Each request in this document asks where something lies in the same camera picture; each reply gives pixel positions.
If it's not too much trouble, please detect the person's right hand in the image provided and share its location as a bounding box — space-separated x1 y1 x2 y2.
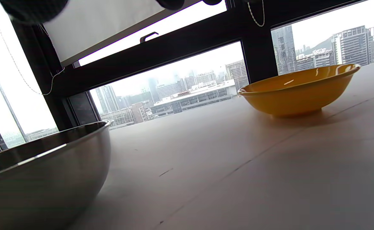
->
0 0 222 25

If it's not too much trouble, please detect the steel mixing bowl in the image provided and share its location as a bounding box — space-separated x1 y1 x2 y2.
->
0 120 111 230

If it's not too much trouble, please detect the yellow plastic plate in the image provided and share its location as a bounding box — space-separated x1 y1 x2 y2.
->
237 63 361 118

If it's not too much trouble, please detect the wide white roller blind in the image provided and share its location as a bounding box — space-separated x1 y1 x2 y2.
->
43 0 204 67

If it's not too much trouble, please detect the white bead blind cord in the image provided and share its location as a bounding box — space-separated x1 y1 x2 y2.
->
247 0 266 27
0 18 65 96

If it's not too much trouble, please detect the black window handle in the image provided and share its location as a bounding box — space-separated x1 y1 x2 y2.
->
139 31 160 44

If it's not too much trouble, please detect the black window frame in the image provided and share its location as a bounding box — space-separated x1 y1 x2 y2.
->
0 0 374 157

